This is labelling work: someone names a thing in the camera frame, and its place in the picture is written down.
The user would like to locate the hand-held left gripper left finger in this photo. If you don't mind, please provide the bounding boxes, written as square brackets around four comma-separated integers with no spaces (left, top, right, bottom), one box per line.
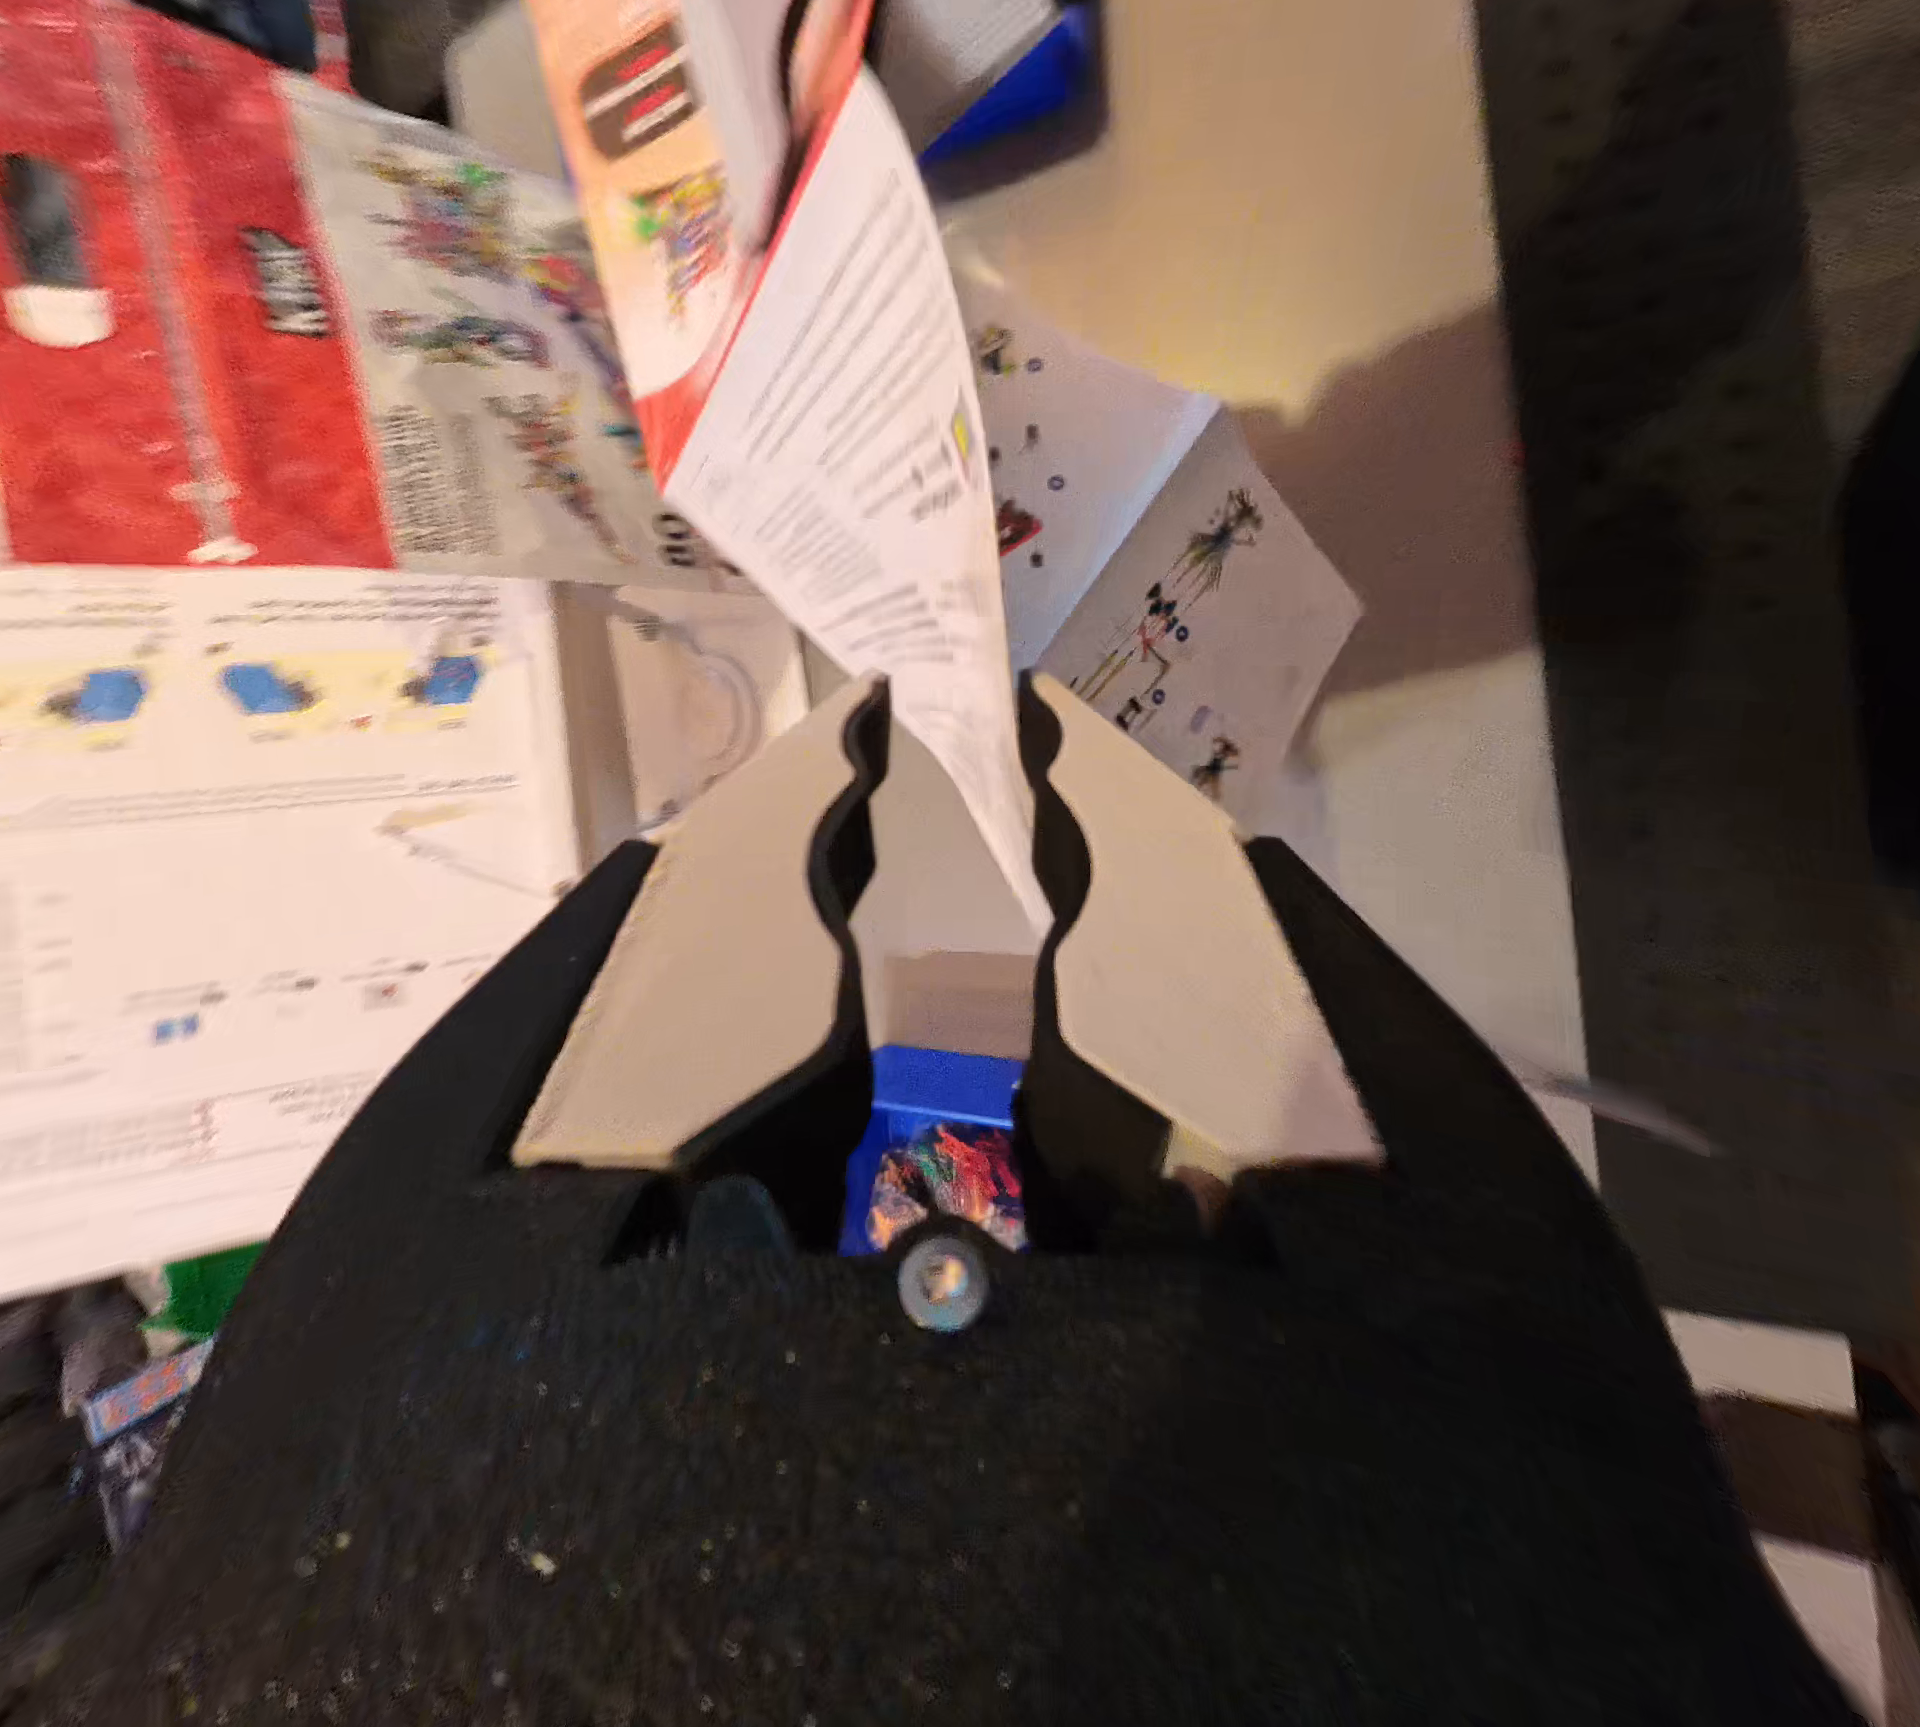
[510,673,894,1177]

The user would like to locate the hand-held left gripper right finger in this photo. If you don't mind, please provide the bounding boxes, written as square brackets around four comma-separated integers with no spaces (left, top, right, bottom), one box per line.
[1015,671,1385,1181]

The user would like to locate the toy instruction booklet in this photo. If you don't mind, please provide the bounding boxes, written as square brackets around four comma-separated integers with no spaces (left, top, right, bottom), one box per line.
[523,0,1367,937]

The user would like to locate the toy building set bag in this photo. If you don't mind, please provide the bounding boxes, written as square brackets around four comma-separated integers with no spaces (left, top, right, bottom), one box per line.
[0,0,708,589]

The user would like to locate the printed instruction sheet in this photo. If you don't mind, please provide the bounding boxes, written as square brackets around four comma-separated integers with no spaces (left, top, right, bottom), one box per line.
[0,563,588,1301]

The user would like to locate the blue printed box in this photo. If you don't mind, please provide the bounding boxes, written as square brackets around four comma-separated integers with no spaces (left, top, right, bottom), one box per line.
[74,1337,220,1549]

